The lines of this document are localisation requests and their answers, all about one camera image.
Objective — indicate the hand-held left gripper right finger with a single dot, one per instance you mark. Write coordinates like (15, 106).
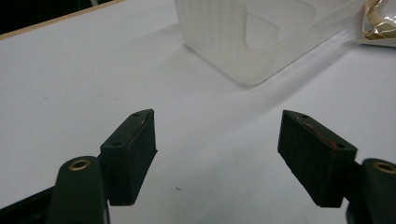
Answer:
(314, 158)

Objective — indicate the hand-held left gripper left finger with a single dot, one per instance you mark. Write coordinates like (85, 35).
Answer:
(127, 158)

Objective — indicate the translucent white plastic basket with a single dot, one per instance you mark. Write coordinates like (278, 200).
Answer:
(218, 37)

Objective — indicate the clear wrapped snack packet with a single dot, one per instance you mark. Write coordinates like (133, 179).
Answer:
(380, 21)

